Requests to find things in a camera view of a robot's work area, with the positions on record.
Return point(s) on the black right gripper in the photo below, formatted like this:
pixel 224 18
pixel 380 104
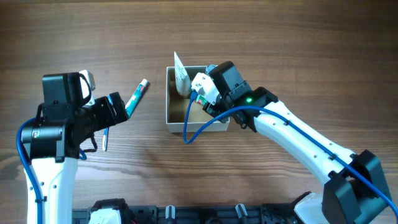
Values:
pixel 214 109

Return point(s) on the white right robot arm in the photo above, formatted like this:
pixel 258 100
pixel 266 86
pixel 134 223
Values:
pixel 355 189

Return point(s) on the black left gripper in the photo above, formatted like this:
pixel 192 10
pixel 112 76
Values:
pixel 116 107

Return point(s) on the blue Listerine mouthwash bottle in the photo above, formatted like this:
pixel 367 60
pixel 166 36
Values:
pixel 209 68

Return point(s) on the blue white toothbrush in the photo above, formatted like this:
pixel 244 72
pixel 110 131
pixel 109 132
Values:
pixel 105 139

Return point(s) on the white Pantene shampoo tube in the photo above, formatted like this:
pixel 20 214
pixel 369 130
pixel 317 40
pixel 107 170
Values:
pixel 182 79

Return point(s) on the white cardboard box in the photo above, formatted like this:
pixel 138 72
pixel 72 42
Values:
pixel 176 107

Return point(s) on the green white soap box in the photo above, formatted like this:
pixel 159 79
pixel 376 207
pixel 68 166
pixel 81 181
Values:
pixel 201 100

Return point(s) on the teal toothpaste tube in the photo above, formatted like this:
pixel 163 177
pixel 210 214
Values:
pixel 136 97

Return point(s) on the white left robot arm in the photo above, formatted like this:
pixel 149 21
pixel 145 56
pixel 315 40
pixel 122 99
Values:
pixel 49 143

